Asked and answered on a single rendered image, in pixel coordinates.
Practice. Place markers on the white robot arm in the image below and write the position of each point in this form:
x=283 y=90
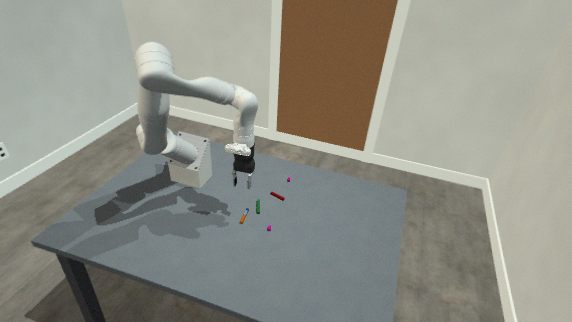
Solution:
x=157 y=79

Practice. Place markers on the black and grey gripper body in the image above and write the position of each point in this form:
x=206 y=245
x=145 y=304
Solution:
x=243 y=149

